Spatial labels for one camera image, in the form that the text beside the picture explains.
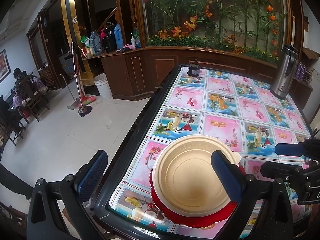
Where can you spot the red plastic plate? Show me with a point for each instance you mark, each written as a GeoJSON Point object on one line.
{"type": "Point", "coordinates": [195, 219]}

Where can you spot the blue water jug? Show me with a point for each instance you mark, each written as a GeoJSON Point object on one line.
{"type": "Point", "coordinates": [118, 37]}

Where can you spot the artificial flower display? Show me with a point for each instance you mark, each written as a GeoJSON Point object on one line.
{"type": "Point", "coordinates": [251, 27]}

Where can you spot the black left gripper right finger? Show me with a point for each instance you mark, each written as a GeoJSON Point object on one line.
{"type": "Point", "coordinates": [274, 220]}

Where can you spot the white trash bin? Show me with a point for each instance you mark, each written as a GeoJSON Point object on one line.
{"type": "Point", "coordinates": [103, 87]}

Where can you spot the black kettle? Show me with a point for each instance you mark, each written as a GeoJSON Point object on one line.
{"type": "Point", "coordinates": [108, 39]}

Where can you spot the small black jar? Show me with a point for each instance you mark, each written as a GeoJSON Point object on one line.
{"type": "Point", "coordinates": [194, 69]}

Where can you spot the stainless steel thermos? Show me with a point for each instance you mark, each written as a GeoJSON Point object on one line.
{"type": "Point", "coordinates": [285, 72]}

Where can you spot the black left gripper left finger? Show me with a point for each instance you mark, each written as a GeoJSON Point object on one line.
{"type": "Point", "coordinates": [44, 217]}

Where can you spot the wooden chair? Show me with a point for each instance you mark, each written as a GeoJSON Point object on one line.
{"type": "Point", "coordinates": [36, 102]}

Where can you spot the floral patterned tablecloth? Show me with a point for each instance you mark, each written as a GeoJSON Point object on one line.
{"type": "Point", "coordinates": [239, 111]}

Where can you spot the grey blue thermos jug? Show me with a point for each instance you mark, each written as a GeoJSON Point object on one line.
{"type": "Point", "coordinates": [95, 43]}

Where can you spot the mop with dark head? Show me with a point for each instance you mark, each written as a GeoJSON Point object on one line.
{"type": "Point", "coordinates": [83, 109]}

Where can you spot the flat floor squeegee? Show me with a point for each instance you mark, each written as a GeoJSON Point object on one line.
{"type": "Point", "coordinates": [76, 101]}

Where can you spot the seated person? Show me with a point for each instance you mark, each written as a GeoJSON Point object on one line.
{"type": "Point", "coordinates": [20, 94]}

